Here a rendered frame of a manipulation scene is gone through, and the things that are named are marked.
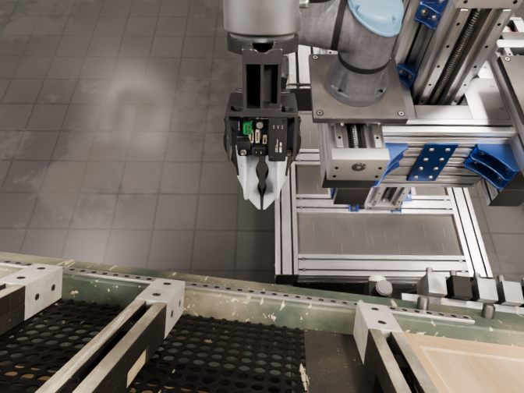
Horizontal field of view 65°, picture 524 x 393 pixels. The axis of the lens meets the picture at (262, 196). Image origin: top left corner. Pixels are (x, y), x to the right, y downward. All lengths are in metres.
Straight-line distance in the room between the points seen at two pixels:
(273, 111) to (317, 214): 1.41
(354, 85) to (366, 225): 0.92
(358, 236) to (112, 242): 1.12
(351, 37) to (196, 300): 0.64
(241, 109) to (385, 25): 0.54
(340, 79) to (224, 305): 0.57
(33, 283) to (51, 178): 1.50
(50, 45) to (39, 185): 1.09
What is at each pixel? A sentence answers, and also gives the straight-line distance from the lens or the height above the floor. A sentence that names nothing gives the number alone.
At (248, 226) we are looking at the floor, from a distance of 1.98.
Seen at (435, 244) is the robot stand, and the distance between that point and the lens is 1.86.
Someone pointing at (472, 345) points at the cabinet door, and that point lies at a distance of 0.97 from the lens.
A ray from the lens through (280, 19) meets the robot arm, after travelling 0.40.
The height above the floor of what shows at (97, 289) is 0.90.
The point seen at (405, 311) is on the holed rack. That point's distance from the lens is 0.96.
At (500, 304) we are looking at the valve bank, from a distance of 1.23.
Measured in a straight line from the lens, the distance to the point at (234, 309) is 0.91.
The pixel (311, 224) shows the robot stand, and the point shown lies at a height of 0.21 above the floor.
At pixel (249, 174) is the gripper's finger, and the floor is 1.36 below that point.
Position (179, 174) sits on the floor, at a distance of 2.18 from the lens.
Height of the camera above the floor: 1.77
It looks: 59 degrees down
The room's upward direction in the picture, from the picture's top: straight up
